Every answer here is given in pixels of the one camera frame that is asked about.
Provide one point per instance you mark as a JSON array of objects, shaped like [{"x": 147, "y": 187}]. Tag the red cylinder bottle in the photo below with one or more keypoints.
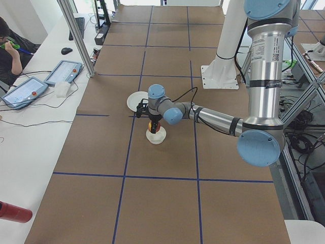
[{"x": 15, "y": 213}]

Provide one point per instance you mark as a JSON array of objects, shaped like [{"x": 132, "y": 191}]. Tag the black box with label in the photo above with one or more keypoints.
[{"x": 101, "y": 35}]

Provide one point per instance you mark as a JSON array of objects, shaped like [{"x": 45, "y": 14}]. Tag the red yellow apple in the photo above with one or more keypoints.
[{"x": 153, "y": 127}]

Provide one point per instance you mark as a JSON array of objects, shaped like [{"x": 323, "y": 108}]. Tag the blue teach pendant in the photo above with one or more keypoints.
[
  {"x": 25, "y": 93},
  {"x": 66, "y": 70}
]

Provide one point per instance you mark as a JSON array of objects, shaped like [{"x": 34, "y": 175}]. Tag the near blue teach pendant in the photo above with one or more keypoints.
[{"x": 25, "y": 93}]

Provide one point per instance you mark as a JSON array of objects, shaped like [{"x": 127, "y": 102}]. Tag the seated person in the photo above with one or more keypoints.
[{"x": 15, "y": 55}]

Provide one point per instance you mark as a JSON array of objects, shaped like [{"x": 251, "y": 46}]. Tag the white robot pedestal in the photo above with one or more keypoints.
[{"x": 221, "y": 73}]

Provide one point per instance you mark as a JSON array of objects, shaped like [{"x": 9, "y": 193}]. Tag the black keyboard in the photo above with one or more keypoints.
[{"x": 80, "y": 22}]

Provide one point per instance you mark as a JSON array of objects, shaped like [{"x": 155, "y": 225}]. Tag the far blue teach pendant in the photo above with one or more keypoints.
[{"x": 66, "y": 70}]

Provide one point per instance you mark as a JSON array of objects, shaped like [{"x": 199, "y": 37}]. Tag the white bowl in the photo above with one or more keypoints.
[{"x": 158, "y": 137}]

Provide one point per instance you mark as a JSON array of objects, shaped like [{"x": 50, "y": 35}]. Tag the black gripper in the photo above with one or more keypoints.
[{"x": 154, "y": 119}]

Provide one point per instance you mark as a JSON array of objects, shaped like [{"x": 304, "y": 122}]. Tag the white plate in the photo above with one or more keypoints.
[{"x": 136, "y": 98}]

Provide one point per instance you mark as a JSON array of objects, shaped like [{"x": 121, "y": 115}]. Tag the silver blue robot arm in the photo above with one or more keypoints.
[{"x": 260, "y": 135}]

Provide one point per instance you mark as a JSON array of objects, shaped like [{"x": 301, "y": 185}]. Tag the aluminium frame post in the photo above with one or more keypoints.
[{"x": 70, "y": 19}]

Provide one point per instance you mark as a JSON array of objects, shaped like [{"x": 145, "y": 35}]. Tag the black computer mouse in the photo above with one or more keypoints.
[{"x": 66, "y": 50}]

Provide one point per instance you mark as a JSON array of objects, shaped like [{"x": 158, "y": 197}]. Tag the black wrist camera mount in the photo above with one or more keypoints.
[{"x": 142, "y": 108}]

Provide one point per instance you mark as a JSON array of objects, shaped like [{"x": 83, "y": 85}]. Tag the white foam block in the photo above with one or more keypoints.
[{"x": 61, "y": 89}]

